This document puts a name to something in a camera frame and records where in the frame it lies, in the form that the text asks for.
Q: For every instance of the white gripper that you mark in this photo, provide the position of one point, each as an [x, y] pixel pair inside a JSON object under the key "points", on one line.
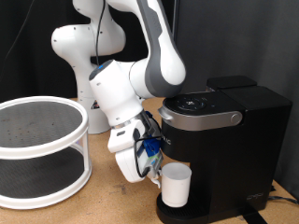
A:
{"points": [[129, 155]]}

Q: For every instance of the black Keurig coffee machine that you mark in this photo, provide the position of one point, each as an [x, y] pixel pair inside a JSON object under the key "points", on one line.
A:
{"points": [[243, 149]]}

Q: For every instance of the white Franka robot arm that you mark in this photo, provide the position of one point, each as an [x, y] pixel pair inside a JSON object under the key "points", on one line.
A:
{"points": [[124, 87]]}

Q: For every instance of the black tape strip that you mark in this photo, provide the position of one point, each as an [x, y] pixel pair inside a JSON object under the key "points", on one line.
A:
{"points": [[252, 216]]}

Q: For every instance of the white two-tier turntable shelf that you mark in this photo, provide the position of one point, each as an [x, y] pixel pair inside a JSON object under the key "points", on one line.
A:
{"points": [[31, 149]]}

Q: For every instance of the black curtain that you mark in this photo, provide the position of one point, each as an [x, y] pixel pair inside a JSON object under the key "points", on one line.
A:
{"points": [[31, 62]]}

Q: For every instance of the grey partition panel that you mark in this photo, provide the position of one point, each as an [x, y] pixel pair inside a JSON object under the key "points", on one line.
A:
{"points": [[249, 37]]}

